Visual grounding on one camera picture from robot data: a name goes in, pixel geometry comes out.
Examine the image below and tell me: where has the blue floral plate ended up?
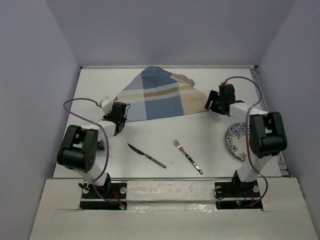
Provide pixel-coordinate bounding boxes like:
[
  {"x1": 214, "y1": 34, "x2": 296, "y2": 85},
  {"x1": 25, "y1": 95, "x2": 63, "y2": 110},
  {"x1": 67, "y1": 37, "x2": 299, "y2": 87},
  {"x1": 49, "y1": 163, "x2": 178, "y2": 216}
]
[{"x1": 225, "y1": 122, "x2": 248, "y2": 162}]

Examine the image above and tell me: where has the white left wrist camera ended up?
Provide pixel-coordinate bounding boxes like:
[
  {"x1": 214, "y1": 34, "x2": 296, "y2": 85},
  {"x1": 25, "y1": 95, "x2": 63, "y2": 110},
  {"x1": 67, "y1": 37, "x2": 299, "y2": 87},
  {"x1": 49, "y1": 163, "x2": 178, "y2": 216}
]
[{"x1": 100, "y1": 96, "x2": 113, "y2": 115}]

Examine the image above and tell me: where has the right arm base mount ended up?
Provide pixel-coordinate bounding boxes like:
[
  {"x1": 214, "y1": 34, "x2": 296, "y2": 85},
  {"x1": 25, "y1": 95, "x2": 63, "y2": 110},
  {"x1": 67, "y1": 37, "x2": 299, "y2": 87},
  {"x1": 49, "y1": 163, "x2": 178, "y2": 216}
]
[{"x1": 213, "y1": 181, "x2": 263, "y2": 210}]

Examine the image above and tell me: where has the steel fork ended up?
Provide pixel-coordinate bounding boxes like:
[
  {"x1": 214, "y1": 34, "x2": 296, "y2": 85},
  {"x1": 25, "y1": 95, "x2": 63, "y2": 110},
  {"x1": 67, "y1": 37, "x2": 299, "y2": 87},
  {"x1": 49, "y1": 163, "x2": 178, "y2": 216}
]
[{"x1": 173, "y1": 139, "x2": 203, "y2": 175}]

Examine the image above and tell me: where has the dark green mug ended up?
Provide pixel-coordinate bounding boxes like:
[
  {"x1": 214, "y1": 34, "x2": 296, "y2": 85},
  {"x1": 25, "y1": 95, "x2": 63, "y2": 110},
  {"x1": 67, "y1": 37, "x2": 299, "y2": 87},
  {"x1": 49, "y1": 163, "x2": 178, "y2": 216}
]
[{"x1": 97, "y1": 140, "x2": 105, "y2": 151}]

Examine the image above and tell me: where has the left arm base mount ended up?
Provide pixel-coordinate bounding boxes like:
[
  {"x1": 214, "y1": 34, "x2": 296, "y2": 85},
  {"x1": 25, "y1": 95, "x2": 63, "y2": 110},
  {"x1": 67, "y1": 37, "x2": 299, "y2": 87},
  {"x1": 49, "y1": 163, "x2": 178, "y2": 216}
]
[{"x1": 78, "y1": 181, "x2": 128, "y2": 211}]

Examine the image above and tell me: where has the white front cover panel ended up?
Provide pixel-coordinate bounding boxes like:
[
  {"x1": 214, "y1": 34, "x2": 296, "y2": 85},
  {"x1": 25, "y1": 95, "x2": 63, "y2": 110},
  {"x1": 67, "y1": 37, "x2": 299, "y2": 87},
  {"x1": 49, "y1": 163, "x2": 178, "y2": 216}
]
[{"x1": 126, "y1": 180, "x2": 216, "y2": 202}]

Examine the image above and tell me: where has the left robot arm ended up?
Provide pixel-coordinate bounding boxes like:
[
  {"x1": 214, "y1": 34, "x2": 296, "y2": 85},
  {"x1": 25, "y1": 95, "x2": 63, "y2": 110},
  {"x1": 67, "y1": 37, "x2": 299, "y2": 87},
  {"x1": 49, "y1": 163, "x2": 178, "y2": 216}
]
[{"x1": 57, "y1": 99, "x2": 130, "y2": 198}]

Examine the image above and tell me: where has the blue beige plaid cloth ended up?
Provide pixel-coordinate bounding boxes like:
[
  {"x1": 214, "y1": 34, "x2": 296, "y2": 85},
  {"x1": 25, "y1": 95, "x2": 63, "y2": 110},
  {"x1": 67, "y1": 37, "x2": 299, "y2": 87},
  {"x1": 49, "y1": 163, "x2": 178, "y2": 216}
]
[{"x1": 114, "y1": 66, "x2": 207, "y2": 122}]

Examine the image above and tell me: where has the white table edge rail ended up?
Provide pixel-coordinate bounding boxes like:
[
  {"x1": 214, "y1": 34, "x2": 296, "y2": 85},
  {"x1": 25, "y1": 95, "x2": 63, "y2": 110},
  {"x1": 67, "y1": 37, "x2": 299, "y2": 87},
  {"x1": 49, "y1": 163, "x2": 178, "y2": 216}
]
[{"x1": 80, "y1": 65, "x2": 256, "y2": 70}]

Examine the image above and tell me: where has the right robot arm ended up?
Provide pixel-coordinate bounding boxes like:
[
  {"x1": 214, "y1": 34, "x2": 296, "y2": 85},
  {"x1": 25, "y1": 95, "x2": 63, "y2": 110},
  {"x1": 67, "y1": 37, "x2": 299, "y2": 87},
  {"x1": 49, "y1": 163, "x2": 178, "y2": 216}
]
[{"x1": 204, "y1": 84, "x2": 288, "y2": 196}]

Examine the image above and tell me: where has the steel table knife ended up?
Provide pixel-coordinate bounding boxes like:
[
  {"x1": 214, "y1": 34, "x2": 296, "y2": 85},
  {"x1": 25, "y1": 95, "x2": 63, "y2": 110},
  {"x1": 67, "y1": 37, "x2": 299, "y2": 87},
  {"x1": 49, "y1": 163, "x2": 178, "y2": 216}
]
[{"x1": 127, "y1": 143, "x2": 167, "y2": 169}]

